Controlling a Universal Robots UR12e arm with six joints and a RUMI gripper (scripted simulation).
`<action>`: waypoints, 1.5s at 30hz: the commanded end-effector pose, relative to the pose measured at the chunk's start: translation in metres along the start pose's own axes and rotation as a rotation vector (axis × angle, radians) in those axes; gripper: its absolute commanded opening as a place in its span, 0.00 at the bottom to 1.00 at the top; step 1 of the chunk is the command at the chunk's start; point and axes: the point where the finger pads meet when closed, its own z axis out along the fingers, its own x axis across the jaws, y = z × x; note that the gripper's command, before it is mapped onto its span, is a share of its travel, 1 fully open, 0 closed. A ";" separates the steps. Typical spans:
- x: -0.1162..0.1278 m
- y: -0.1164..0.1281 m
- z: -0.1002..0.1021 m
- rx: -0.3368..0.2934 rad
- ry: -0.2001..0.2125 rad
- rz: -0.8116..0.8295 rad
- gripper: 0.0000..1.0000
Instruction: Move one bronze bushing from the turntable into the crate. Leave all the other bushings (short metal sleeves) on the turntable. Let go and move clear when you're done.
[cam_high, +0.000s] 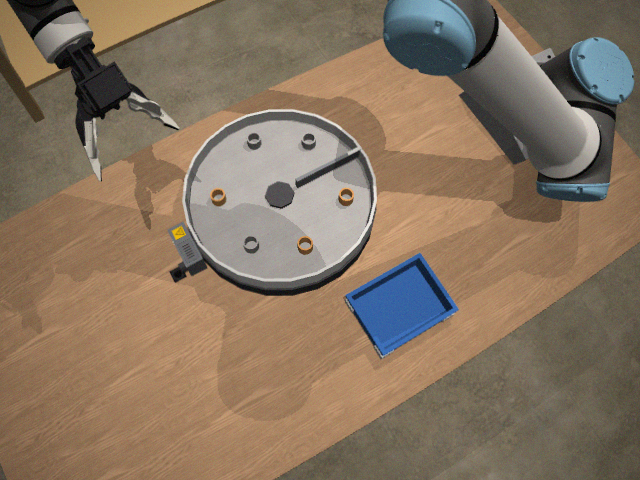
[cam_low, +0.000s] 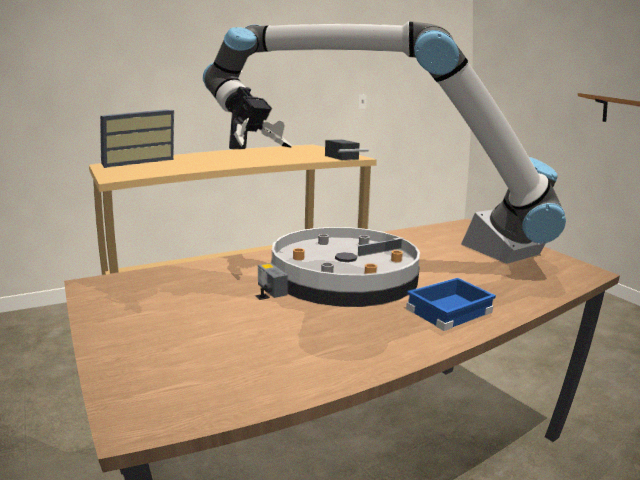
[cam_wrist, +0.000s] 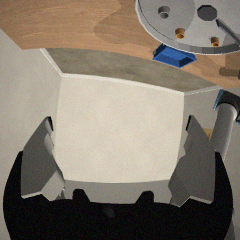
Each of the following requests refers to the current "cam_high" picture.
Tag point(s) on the grey metal sleeve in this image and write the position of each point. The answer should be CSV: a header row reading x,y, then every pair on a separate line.
x,y
309,136
255,145
248,239

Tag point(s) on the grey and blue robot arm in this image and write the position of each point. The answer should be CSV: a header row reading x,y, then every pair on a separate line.
x,y
437,37

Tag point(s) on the bronze bushing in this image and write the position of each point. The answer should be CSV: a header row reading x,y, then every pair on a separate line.
x,y
349,192
218,191
308,240

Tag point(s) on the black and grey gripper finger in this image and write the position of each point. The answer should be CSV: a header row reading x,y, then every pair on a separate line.
x,y
151,108
86,129

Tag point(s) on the blue crate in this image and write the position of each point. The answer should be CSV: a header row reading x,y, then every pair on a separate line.
x,y
400,304

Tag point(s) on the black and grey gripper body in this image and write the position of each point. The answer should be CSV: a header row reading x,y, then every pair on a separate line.
x,y
103,89

